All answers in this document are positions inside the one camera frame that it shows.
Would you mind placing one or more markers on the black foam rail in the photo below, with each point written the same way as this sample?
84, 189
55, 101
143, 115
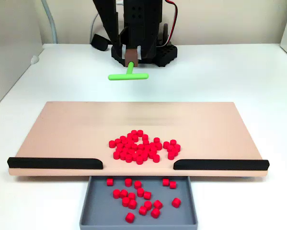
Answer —
54, 163
220, 164

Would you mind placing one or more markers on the grey shallow tray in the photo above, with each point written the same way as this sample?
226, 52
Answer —
97, 210

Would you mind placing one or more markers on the thick white tube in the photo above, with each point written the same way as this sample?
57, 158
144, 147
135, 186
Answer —
54, 36

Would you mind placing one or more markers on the beige flat board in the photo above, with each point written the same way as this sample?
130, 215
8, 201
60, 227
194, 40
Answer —
61, 131

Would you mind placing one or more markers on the green T-shaped pusher tool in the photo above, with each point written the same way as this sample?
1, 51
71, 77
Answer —
124, 77

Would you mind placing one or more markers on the small white clip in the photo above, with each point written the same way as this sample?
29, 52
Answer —
34, 59

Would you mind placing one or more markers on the red cylindrical granule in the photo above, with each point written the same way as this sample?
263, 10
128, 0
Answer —
140, 132
118, 141
174, 152
128, 146
171, 155
120, 146
158, 145
169, 148
117, 155
147, 148
109, 181
166, 144
152, 155
141, 147
156, 158
173, 184
116, 193
146, 152
126, 152
125, 201
144, 157
135, 138
147, 195
125, 142
146, 143
145, 137
177, 147
140, 160
128, 140
123, 193
130, 135
148, 205
176, 202
156, 140
134, 147
112, 143
123, 156
155, 213
137, 184
158, 204
120, 151
131, 143
131, 196
123, 139
143, 210
132, 204
140, 192
166, 182
133, 132
132, 153
136, 157
173, 142
129, 158
140, 153
154, 150
128, 182
130, 217
152, 145

